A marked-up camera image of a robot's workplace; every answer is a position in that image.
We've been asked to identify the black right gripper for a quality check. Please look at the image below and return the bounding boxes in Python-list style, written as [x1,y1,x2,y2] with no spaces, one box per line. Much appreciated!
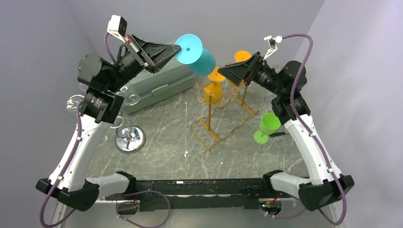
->
[218,51,286,96]

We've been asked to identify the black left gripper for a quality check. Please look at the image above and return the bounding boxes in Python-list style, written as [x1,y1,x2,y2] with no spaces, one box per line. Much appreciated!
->
[106,33,181,93]

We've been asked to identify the orange wine glass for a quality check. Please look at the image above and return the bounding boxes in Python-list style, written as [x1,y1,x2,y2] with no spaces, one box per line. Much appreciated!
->
[204,67,225,104]
[228,50,251,87]

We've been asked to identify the orange wine glass front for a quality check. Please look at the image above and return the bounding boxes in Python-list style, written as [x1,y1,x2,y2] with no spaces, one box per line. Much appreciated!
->
[204,67,225,104]

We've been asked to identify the blue wine glass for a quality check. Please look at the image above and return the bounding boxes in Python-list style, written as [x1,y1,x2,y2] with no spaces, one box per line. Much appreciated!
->
[175,34,216,76]

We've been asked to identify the green wine glass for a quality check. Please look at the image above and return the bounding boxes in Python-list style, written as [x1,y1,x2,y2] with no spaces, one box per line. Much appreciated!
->
[253,113,281,144]

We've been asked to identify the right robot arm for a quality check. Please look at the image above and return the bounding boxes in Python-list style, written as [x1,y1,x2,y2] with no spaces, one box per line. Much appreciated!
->
[218,52,355,211]

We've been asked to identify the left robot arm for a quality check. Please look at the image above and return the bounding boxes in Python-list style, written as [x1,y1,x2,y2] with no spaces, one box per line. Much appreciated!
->
[36,35,181,211]

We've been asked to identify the silver spiral glass stand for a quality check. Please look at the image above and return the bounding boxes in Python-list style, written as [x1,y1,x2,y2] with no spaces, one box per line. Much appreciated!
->
[77,84,146,154]

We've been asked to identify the clear glass on stand middle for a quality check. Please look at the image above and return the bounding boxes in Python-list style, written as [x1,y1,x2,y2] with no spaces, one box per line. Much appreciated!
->
[66,95,84,113]

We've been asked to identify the gold wire glass rack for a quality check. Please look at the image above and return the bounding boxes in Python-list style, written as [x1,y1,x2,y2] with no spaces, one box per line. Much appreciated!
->
[190,76,259,151]

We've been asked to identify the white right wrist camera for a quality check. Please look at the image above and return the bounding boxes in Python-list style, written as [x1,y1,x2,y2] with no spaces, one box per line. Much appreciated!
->
[263,36,283,60]

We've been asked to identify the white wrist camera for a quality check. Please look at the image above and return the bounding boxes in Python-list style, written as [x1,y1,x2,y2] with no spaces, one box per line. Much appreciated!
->
[263,36,283,60]
[106,15,127,43]

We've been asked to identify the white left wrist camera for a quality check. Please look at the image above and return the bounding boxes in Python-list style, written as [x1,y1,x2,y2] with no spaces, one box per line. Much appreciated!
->
[106,15,127,43]

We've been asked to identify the black handled hammer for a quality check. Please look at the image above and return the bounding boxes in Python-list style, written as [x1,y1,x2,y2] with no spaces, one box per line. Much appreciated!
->
[269,132,288,137]

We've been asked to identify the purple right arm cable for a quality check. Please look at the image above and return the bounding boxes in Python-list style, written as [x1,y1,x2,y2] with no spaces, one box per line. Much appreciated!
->
[259,33,347,226]

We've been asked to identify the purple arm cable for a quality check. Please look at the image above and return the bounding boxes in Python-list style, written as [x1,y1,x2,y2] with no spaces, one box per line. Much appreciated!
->
[259,33,347,226]
[39,31,117,228]

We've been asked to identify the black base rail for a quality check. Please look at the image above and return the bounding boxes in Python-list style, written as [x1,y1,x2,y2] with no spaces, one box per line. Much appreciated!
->
[105,178,292,218]

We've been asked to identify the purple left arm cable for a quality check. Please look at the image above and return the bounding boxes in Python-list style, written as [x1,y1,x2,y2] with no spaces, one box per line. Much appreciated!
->
[39,31,117,228]

